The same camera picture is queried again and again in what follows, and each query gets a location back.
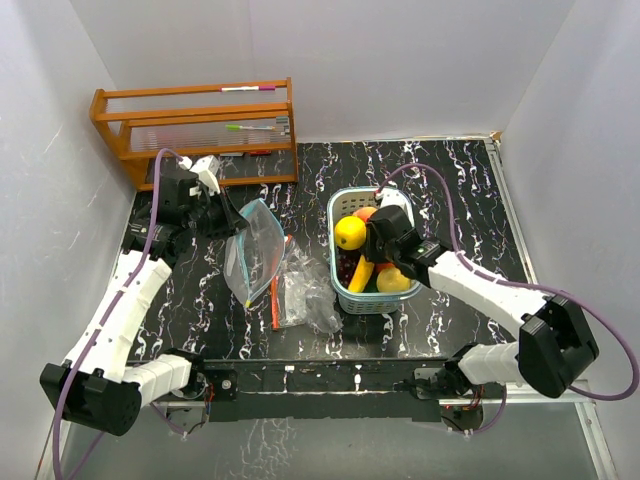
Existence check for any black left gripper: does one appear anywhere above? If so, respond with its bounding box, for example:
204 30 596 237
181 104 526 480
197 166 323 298
184 185 249 241

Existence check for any red orange peach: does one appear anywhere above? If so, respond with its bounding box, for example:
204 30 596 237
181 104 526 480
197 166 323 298
353 206 378 222

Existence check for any blue zip top bag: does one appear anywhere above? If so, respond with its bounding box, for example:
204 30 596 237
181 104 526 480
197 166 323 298
223 199 285 308

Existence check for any yellow lemon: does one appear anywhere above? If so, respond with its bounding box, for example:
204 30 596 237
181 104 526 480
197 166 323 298
334 215 367 251

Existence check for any yellow banana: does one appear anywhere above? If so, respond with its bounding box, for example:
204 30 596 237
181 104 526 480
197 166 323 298
347 255 375 293

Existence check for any yellow apple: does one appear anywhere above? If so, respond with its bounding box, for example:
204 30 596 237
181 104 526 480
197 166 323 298
376 267 412 293

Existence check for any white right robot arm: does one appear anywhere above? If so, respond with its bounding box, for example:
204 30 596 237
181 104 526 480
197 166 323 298
362 205 599 398

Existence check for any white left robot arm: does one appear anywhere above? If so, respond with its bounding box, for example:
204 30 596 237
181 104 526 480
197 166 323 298
39 169 248 436

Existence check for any orange zip plastic bag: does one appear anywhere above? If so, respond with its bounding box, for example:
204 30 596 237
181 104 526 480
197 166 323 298
270 235 343 335

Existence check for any orange pumpkin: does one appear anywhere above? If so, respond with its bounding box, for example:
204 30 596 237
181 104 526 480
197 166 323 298
375 263 394 273

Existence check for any purple grapes bunch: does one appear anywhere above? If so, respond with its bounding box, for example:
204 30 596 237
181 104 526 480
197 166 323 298
336 249 360 288

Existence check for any white plastic basket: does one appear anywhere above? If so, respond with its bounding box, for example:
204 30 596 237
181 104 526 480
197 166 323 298
326 186 422 315

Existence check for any green white marker pen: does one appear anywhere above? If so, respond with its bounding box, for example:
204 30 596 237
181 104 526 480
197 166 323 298
225 124 276 132

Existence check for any wooden shelf rack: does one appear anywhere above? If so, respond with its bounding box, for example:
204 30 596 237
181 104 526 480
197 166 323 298
89 78 299 191

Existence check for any pink white marker pen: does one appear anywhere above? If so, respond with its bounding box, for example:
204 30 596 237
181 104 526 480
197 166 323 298
220 85 277 93

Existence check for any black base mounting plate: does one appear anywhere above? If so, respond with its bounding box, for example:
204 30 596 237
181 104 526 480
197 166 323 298
199 357 506 424

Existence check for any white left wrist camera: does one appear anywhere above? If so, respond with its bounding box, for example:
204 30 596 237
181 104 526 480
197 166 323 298
178 155 221 196

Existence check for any aluminium frame rail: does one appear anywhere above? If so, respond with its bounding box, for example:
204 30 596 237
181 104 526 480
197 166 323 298
485 138 618 479

